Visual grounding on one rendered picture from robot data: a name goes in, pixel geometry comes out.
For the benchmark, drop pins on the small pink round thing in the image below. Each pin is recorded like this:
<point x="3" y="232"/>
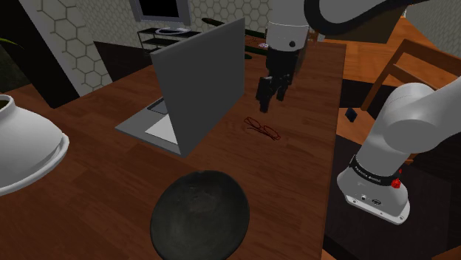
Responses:
<point x="264" y="45"/>

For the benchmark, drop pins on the red-framed glasses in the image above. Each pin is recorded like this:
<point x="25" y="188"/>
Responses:
<point x="268" y="130"/>

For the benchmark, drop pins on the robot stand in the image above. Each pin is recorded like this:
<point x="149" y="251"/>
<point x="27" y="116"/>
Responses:
<point x="363" y="237"/>

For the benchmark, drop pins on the monitor on black stand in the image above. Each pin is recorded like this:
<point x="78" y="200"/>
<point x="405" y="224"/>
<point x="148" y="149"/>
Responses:
<point x="162" y="11"/>

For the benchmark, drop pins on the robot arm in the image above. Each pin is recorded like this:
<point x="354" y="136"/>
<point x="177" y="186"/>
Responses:
<point x="399" y="118"/>

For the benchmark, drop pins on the wooden chair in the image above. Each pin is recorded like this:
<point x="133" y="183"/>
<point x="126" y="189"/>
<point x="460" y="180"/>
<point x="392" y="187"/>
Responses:
<point x="405" y="50"/>

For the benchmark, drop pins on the small black box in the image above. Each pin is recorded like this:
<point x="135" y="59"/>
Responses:
<point x="351" y="115"/>

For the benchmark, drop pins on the brown wooden table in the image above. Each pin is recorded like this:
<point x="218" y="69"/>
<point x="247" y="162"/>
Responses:
<point x="97" y="212"/>

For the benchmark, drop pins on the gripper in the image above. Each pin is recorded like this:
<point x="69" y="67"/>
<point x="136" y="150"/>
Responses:
<point x="281" y="63"/>

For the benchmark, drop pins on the black round bowl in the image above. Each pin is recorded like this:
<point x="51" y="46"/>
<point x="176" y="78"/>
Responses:
<point x="200" y="216"/>

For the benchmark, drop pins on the grey open laptop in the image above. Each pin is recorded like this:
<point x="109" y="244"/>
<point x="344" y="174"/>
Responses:
<point x="201" y="90"/>

